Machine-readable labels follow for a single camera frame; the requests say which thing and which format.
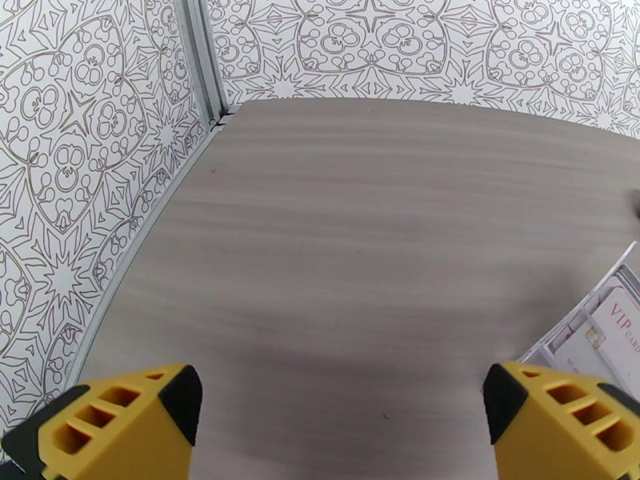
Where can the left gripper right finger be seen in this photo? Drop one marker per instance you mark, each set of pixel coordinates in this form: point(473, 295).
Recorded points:
point(555, 433)

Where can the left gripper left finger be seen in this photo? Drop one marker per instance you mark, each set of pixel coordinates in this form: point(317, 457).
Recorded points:
point(115, 433)

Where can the white printed card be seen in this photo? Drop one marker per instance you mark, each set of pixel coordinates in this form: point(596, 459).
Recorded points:
point(580, 353)

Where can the white VIP card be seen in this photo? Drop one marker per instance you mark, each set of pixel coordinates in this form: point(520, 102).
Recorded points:
point(620, 323)

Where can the clear acrylic card stand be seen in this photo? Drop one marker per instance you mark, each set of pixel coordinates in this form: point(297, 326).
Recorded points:
point(612, 273)

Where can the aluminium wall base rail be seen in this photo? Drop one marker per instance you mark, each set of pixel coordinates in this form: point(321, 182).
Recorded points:
point(89, 343)

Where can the aluminium corner post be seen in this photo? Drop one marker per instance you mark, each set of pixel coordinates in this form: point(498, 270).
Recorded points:
point(200, 53)

